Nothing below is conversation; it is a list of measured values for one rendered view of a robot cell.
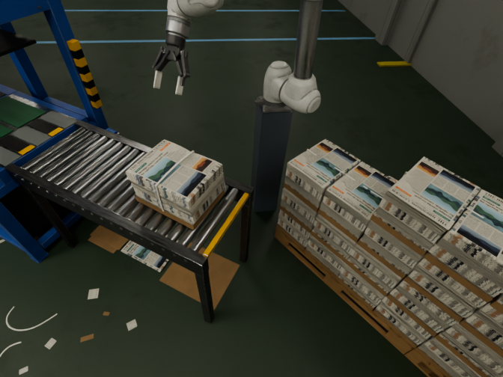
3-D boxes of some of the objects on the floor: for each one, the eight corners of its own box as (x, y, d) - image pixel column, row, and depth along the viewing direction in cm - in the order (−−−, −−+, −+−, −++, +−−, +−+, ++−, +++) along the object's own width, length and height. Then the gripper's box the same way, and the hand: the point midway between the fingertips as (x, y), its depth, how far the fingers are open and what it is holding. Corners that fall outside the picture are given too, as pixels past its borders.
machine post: (129, 180, 276) (56, -15, 161) (123, 186, 270) (42, -12, 156) (122, 177, 278) (45, -18, 164) (115, 183, 272) (31, -14, 158)
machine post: (81, 159, 291) (-16, -32, 177) (74, 165, 286) (-31, -29, 172) (75, 157, 294) (-26, -35, 179) (67, 162, 288) (-41, -32, 174)
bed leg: (215, 316, 196) (209, 268, 146) (210, 325, 193) (203, 278, 143) (208, 313, 198) (199, 263, 148) (203, 320, 194) (193, 273, 144)
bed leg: (248, 256, 228) (253, 200, 177) (245, 262, 224) (248, 207, 174) (242, 253, 229) (244, 197, 179) (238, 259, 225) (240, 203, 175)
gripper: (206, 42, 113) (194, 99, 119) (162, 36, 125) (155, 87, 131) (191, 36, 107) (181, 96, 112) (148, 29, 119) (140, 84, 124)
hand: (167, 88), depth 121 cm, fingers open, 13 cm apart
